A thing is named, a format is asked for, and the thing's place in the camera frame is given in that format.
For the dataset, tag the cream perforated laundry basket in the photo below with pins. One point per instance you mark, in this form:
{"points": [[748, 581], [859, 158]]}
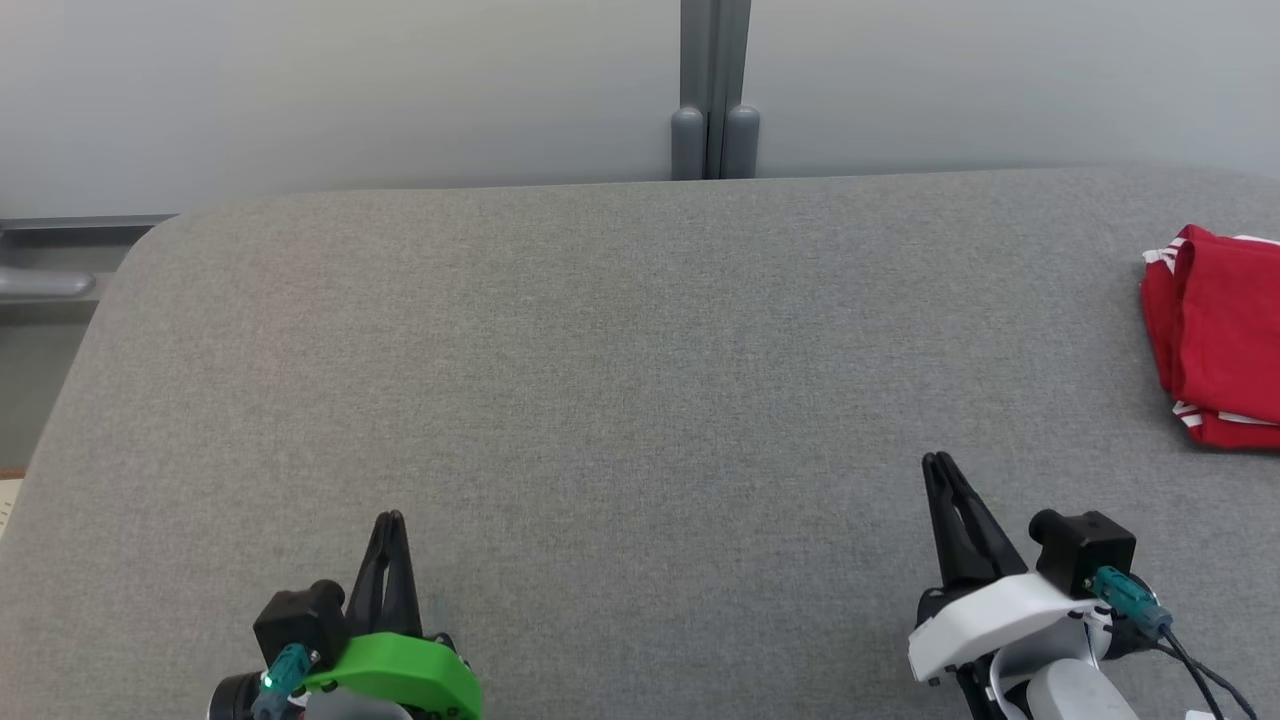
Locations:
{"points": [[8, 505]]}

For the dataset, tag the grey partition post rounded feet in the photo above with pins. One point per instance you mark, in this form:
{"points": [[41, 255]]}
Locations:
{"points": [[715, 80]]}

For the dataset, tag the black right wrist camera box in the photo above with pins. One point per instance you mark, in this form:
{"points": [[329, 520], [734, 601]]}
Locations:
{"points": [[1085, 550]]}

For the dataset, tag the red basketball jersey white sleeves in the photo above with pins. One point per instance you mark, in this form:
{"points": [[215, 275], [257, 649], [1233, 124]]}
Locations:
{"points": [[1230, 320]]}

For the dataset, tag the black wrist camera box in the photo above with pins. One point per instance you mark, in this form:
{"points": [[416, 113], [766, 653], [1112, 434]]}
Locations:
{"points": [[300, 620], [1085, 550]]}

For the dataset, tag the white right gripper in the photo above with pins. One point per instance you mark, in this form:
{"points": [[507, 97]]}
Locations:
{"points": [[1000, 620]]}

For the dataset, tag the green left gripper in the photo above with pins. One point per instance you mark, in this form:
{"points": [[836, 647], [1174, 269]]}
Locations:
{"points": [[400, 675]]}

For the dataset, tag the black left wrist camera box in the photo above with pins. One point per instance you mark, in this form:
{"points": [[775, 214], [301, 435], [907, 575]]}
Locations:
{"points": [[300, 620]]}

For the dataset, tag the grey partition post long foot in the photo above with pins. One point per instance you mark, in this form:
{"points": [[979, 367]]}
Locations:
{"points": [[40, 285]]}

